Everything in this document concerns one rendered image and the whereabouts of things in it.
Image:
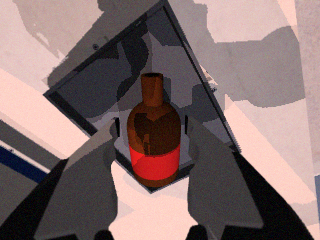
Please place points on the dark blue plastic crate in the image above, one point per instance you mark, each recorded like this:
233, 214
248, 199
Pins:
17, 179

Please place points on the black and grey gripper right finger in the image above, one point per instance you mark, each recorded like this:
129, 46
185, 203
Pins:
230, 198

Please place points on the grey metal rail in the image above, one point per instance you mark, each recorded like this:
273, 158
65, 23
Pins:
31, 152

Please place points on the brown bottle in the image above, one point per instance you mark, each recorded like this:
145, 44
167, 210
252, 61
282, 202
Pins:
154, 135

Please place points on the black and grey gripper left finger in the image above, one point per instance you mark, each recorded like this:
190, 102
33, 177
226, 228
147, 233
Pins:
76, 199

